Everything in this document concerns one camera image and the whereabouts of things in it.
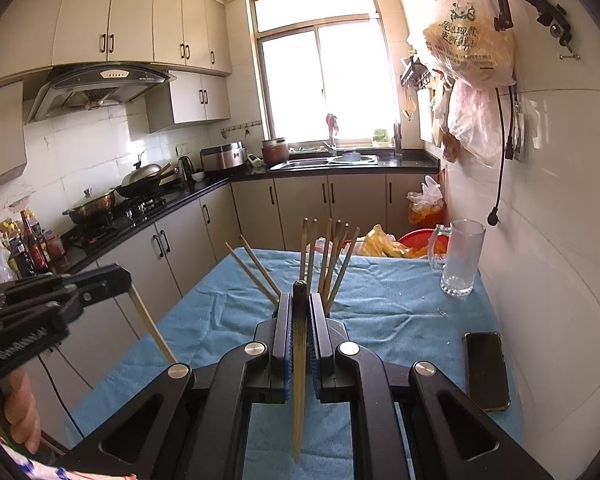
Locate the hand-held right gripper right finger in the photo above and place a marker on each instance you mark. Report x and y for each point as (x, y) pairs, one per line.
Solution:
(317, 340)

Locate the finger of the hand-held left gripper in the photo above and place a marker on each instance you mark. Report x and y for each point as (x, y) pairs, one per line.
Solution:
(112, 280)
(65, 310)

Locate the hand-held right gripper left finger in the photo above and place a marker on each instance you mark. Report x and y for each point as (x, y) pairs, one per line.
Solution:
(285, 340)

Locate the wooden chopstick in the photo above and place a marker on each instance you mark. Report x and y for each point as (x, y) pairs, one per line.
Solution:
(250, 275)
(333, 255)
(152, 327)
(325, 255)
(347, 260)
(302, 250)
(312, 250)
(261, 266)
(341, 255)

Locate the person's left hand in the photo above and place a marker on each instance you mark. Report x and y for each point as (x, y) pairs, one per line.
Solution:
(25, 410)

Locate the cluster of condiment bottles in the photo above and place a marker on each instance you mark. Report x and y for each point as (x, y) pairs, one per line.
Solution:
(32, 250)

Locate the black gas stove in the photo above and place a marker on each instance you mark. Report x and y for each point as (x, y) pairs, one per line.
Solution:
(125, 212)

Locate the steel pot with lid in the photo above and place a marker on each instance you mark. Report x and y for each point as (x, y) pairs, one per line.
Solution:
(92, 207)

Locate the white crumpled plastic bag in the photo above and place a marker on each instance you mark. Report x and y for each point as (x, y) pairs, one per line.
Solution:
(0, 267)

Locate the blue towel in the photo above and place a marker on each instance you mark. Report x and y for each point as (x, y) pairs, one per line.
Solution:
(410, 320)

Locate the black wok with steel lid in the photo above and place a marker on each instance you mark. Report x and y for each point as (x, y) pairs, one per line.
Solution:
(142, 175)

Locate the yellow plastic bag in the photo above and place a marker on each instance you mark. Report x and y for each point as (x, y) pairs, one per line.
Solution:
(382, 245)

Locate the person's patterned clothing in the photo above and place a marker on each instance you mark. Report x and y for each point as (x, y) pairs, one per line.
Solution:
(55, 467)

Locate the steel kettle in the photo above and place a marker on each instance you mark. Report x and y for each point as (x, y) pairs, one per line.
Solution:
(186, 169)

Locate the red plastic basin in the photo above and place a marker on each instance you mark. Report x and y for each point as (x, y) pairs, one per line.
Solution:
(420, 240)

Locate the clear glass mug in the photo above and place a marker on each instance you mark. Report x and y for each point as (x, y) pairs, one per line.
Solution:
(460, 260)

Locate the silver rice cooker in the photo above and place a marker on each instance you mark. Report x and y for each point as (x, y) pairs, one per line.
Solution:
(222, 157)

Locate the black smartphone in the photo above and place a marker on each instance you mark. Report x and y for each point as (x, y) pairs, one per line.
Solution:
(486, 370)

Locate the white bag over orange bin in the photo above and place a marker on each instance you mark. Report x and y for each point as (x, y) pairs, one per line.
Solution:
(425, 200)

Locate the steel kitchen sink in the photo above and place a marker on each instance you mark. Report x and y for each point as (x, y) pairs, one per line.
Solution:
(310, 162)

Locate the steel range hood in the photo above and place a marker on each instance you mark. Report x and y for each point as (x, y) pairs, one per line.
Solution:
(100, 85)

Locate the black kitchen countertop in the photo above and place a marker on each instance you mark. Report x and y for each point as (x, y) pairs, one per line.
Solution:
(405, 162)

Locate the faucet with pink cloth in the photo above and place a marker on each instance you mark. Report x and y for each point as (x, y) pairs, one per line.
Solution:
(332, 127)

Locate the beige upper kitchen cabinets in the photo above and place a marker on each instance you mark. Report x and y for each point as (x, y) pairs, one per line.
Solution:
(85, 15)

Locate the clear hanging plastic bag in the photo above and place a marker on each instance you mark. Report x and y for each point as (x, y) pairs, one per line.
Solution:
(472, 120)

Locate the kitchen window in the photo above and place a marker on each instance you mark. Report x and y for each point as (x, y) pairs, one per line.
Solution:
(325, 70)

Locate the hanging bag with yellow contents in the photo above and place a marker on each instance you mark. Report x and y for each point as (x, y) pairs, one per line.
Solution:
(472, 45)

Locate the wall knife rack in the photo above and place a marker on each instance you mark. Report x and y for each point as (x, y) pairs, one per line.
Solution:
(414, 70)

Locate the white wall adapter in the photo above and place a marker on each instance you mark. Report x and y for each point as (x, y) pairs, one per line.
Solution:
(520, 132)

